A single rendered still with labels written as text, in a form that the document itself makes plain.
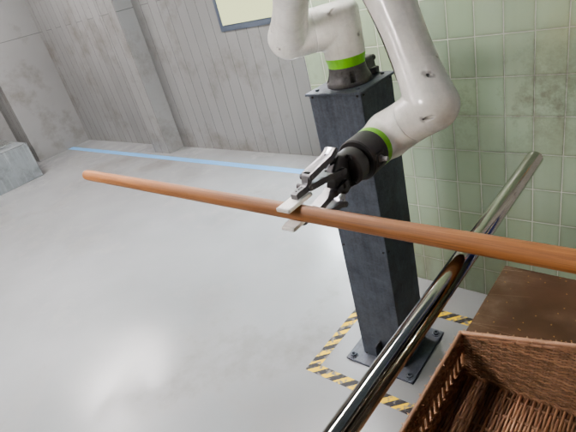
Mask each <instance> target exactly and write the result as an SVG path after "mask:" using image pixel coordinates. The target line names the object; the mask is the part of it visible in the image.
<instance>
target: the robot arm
mask: <svg viewBox="0 0 576 432"><path fill-rule="evenodd" d="M363 3H364V5H365V7H366V8H367V10H368V12H369V14H370V16H371V18H372V20H373V22H374V24H375V27H376V29H377V31H378V33H379V35H380V37H381V41H382V43H383V45H384V47H385V50H386V52H387V55H388V58H389V61H390V63H391V65H392V68H393V72H394V75H395V78H396V80H397V81H398V84H399V90H400V92H401V97H400V99H399V100H397V101H396V102H394V103H393V104H391V105H390V106H388V107H387V108H385V109H384V110H382V111H379V112H378V113H376V114H374V116H372V118H370V120H368V122H367V123H366V125H365V126H364V127H363V128H362V129H361V130H360V131H359V132H357V133H356V134H355V135H354V136H352V137H351V138H350V139H349V140H347V141H346V142H345V143H343V144H342V145H341V147H340V148H339V152H338V148H336V147H325V148H324V150H323V152H322V153H321V155H320V156H319V157H318V158H317V159H316V160H315V161H314V162H313V163H311V164H310V165H309V166H308V167H307V168H306V169H305V170H304V171H303V172H302V173H301V174H300V176H299V178H300V179H302V183H297V189H295V190H294V191H293V192H291V198H289V199H288V200H287V201H285V202H284V203H282V204H281V205H280V206H279V207H277V208H276V210H277V212H280V213H288V214H290V213H291V212H293V211H294V210H295V209H296V208H298V207H299V206H300V205H302V204H303V203H304V202H305V201H306V200H308V198H310V197H311V196H312V192H309V191H313V190H314V189H317V188H319V187H320V186H322V185H323V184H325V183H327V185H326V186H325V187H324V188H323V191H322V192H321V194H320V195H319V196H318V197H317V198H316V199H315V201H314V202H313V203H312V204H311V205H310V206H313V207H323V208H328V209H333V210H340V208H342V207H348V201H345V194H347V193H348V192H349V190H350V188H351V187H352V186H355V185H357V184H358V183H360V182H361V181H363V180H368V179H370V178H372V176H374V174H376V172H378V171H379V170H380V169H381V168H382V167H383V166H384V165H385V164H386V163H388V162H389V161H390V160H392V159H395V158H398V157H399V156H400V155H402V154H403V153H405V152H406V151H407V150H409V149H410V148H411V147H413V146H415V145H416V144H417V143H418V142H420V141H421V140H423V139H425V138H427V137H429V136H431V135H433V134H435V133H437V132H439V131H441V130H443V129H445V128H447V127H448V126H449V125H451V124H452V123H453V121H454V120H455V119H456V117H457V116H458V114H459V109H460V96H459V92H458V91H457V89H456V87H455V86H454V84H453V82H452V81H451V79H450V77H449V75H448V73H447V72H446V70H445V68H444V66H443V64H442V62H441V60H440V58H439V55H438V52H437V50H436V48H435V45H434V43H433V41H432V38H431V37H430V34H429V30H428V28H427V26H426V24H425V21H424V18H423V14H422V12H421V10H420V7H419V4H418V0H363ZM267 41H268V44H269V47H270V49H271V51H272V52H273V53H274V54H275V55H276V56H277V57H280V58H282V59H285V60H292V59H296V58H299V57H304V56H308V55H310V54H314V53H316V52H320V51H322V52H323V53H324V57H325V60H326V63H327V66H328V73H329V74H328V80H327V88H329V89H332V90H340V89H347V88H352V87H357V86H360V85H362V84H365V83H367V82H369V81H371V80H372V74H375V73H378V72H379V71H380V70H379V66H378V65H375V54H366V55H365V46H364V39H363V29H362V23H361V17H360V12H359V7H358V4H357V2H356V1H354V0H337V1H333V2H330V3H324V4H322V5H318V6H315V7H312V8H309V0H273V11H272V19H271V23H270V27H269V30H268V34H267ZM326 167H327V168H326ZM325 168H326V169H325ZM324 169H325V170H324ZM335 196H338V197H337V198H334V197H335ZM333 198H334V201H333ZM306 224H308V223H307V222H302V221H298V220H293V219H289V220H288V221H287V222H286V223H285V224H284V225H282V226H281V228H282V230H285V231H292V232H295V231H296V230H297V229H299V228H300V227H301V226H302V225H306Z"/></svg>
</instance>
